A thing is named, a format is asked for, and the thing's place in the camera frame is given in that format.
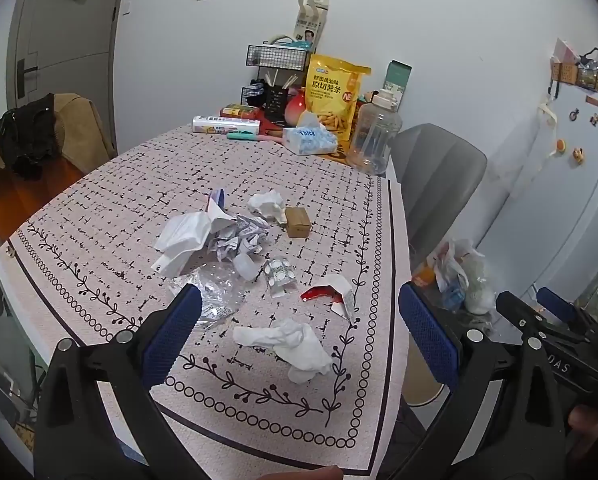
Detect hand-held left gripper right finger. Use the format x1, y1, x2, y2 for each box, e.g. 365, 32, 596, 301
389, 282, 580, 480

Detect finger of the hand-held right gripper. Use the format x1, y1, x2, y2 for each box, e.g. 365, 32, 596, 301
536, 286, 598, 337
496, 291, 550, 335

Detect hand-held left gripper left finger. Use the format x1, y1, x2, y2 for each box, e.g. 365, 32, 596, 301
34, 282, 205, 480

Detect clear plastic trash bag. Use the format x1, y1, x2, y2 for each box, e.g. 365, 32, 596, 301
414, 237, 500, 331

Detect white paper sheet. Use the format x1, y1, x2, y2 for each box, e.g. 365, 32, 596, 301
151, 211, 235, 278

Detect printed paper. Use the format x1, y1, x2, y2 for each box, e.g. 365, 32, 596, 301
209, 214, 271, 261

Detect red and white wrapper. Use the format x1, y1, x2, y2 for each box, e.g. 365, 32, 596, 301
300, 275, 360, 322

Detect clear blister pack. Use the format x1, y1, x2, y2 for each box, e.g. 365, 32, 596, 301
263, 257, 297, 298

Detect large white tissue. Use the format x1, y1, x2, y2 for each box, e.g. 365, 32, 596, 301
233, 320, 334, 385

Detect blue plastic wrapper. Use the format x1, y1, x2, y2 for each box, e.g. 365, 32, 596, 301
206, 189, 228, 221

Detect small white tissue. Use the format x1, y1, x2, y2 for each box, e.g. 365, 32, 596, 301
248, 190, 288, 225

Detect small cardboard box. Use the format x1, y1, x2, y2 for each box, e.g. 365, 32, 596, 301
285, 206, 313, 238

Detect person's right hand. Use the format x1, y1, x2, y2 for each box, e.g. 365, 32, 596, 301
568, 404, 598, 462

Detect white fridge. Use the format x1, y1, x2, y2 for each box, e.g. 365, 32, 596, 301
499, 80, 598, 311

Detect grey chair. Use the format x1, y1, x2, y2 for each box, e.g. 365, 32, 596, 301
389, 123, 488, 261

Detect wooden chair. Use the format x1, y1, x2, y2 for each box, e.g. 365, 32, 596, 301
0, 157, 87, 256

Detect clear plastic water jug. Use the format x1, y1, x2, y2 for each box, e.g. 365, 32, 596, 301
347, 88, 404, 176

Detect white roll pack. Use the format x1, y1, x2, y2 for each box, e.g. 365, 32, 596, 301
192, 115, 261, 136

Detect wooden box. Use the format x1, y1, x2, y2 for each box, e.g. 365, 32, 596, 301
552, 60, 580, 86

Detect blue tissue pack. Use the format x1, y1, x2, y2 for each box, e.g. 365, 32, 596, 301
282, 111, 339, 157

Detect glass teapot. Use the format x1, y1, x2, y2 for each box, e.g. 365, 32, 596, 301
576, 49, 598, 94

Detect black cloth bag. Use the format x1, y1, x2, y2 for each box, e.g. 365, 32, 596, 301
0, 94, 66, 181

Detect black pen holder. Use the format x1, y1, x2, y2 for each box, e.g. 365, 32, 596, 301
264, 72, 300, 121

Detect peach shaped toy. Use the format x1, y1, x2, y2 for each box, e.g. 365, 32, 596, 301
285, 87, 310, 126

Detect yellow snack bag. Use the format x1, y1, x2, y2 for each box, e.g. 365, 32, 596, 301
305, 54, 372, 142

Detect green carton box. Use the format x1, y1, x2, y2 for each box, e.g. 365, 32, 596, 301
381, 60, 413, 108

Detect grey door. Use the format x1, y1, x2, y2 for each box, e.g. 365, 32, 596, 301
6, 0, 130, 126

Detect black wire rack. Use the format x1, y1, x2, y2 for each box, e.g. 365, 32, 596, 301
241, 40, 314, 111

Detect black door handle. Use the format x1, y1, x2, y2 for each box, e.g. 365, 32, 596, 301
16, 52, 38, 101

